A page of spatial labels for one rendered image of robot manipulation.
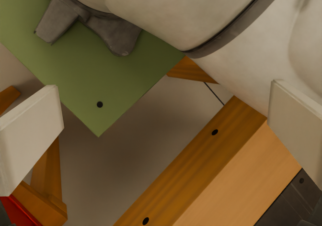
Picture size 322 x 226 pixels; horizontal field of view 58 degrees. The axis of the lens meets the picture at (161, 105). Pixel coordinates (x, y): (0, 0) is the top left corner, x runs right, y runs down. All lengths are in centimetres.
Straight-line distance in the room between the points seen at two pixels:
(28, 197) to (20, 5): 32
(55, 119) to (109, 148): 121
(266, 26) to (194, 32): 5
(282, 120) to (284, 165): 44
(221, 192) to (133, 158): 94
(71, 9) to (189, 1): 19
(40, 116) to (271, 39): 16
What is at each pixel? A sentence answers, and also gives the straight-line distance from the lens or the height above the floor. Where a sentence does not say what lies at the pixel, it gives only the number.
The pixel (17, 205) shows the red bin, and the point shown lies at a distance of 54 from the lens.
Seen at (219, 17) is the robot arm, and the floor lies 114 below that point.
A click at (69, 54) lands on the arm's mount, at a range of 39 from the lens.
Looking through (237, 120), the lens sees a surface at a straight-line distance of 60.
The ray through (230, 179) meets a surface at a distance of 54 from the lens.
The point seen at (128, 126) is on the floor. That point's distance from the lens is 138.
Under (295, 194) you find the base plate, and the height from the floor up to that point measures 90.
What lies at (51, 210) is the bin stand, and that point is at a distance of 58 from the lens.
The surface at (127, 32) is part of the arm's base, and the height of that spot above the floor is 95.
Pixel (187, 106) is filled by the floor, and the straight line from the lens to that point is 147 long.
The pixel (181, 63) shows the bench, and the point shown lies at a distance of 112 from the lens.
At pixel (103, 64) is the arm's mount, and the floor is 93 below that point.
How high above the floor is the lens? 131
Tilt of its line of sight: 68 degrees down
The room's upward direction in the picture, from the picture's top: 113 degrees clockwise
